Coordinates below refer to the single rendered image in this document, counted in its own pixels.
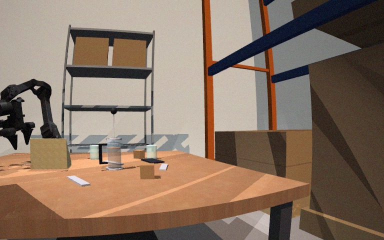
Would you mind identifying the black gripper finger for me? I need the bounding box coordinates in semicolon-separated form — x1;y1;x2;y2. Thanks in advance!
20;129;34;145
3;134;18;150

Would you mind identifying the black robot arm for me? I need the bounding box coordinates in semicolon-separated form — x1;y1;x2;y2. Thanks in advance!
0;79;62;139

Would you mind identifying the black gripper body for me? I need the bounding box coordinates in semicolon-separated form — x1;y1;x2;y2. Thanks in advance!
0;112;35;137

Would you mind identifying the glass french press with plunger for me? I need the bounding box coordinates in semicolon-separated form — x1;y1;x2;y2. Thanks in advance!
98;107;124;171

